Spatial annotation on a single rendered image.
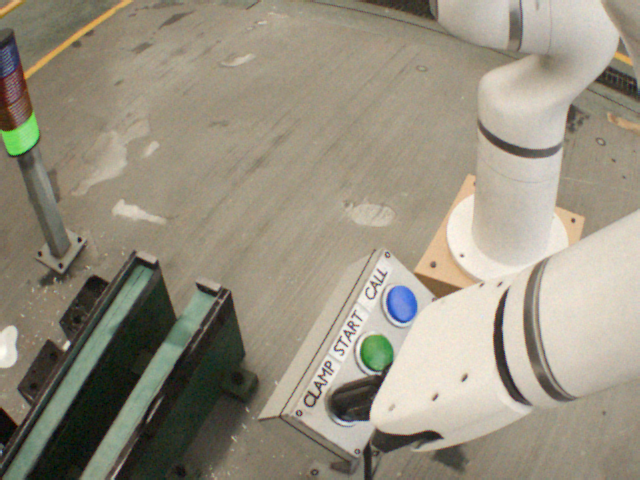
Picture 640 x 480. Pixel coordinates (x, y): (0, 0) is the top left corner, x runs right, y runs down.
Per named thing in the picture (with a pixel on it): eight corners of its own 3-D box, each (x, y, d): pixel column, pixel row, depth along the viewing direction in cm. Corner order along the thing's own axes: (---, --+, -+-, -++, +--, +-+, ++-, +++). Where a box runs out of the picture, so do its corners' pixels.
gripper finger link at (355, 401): (398, 374, 41) (335, 392, 46) (378, 413, 39) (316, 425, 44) (429, 398, 41) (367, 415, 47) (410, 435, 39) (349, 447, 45)
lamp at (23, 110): (14, 135, 71) (6, 110, 68) (-7, 129, 73) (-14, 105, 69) (40, 108, 75) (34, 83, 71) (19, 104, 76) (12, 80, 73)
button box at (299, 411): (321, 465, 49) (361, 461, 45) (253, 420, 48) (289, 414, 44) (403, 316, 60) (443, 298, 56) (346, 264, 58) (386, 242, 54)
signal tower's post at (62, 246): (63, 275, 90) (-11, 56, 60) (35, 259, 93) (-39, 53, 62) (87, 241, 95) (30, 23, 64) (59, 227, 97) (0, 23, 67)
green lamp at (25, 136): (21, 159, 74) (14, 135, 71) (1, 152, 76) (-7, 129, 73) (46, 133, 78) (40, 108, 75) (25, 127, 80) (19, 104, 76)
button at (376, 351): (370, 382, 50) (385, 377, 49) (343, 361, 49) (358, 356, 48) (386, 353, 52) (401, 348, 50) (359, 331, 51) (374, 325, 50)
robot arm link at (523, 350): (553, 215, 33) (518, 234, 35) (519, 344, 27) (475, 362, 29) (614, 306, 34) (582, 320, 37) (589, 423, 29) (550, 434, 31)
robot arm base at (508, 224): (464, 181, 94) (464, 76, 82) (572, 212, 88) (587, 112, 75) (428, 274, 82) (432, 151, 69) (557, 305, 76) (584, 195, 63)
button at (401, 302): (396, 334, 53) (410, 328, 52) (370, 311, 52) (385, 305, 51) (409, 306, 55) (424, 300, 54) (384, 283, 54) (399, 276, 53)
